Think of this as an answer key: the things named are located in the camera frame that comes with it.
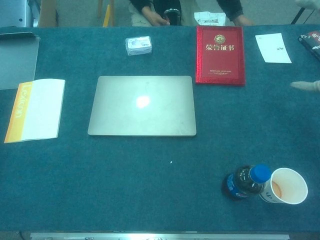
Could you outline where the yellow board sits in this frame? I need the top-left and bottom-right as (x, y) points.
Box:
(102, 4), (115, 27)

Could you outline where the cola bottle blue cap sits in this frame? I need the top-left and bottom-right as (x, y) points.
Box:
(221, 163), (272, 202)

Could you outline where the red certificate folder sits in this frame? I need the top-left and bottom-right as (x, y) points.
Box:
(195, 25), (247, 87)

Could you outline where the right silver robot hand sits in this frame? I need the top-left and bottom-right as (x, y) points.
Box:
(289, 79), (320, 94)

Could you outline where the white paper card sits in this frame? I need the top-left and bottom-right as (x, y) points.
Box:
(254, 32), (293, 64)

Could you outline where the grey flat folder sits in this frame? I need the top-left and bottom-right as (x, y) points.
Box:
(0, 31), (41, 91)

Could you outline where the black book white lettering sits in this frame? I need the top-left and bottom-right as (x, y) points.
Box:
(297, 30), (320, 60)

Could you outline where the brown cardboard box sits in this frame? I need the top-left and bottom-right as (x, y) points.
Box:
(37, 0), (60, 28)

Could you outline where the silver metal casing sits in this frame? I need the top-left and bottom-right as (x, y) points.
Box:
(0, 0), (41, 28)

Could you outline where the black curved handheld object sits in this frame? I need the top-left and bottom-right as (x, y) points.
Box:
(163, 8), (182, 26)

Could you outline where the yellow white Lexicon book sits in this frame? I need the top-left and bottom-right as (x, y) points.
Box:
(3, 78), (66, 144)

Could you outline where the black tripod leg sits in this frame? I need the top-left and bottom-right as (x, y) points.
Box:
(289, 7), (307, 25)

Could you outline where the person's left hand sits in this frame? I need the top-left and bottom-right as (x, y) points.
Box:
(232, 14), (256, 27)

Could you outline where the person's left black sleeve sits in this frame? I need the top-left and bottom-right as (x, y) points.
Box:
(216, 0), (244, 23)

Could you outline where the white paper cup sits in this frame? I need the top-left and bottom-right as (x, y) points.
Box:
(258, 167), (309, 205)

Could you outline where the person's right hand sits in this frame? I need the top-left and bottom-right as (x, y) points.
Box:
(147, 11), (172, 27)

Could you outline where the silver grey laptop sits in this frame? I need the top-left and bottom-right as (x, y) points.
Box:
(87, 75), (198, 137)

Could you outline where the teal felt table cloth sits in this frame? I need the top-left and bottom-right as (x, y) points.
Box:
(0, 23), (320, 234)

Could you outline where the small tissue pack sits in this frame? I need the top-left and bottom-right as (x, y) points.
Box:
(124, 35), (153, 57)

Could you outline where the white crumpled plastic bag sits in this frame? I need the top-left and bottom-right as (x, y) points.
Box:
(193, 11), (227, 27)

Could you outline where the aluminium profile rail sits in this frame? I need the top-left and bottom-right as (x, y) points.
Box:
(29, 232), (290, 240)

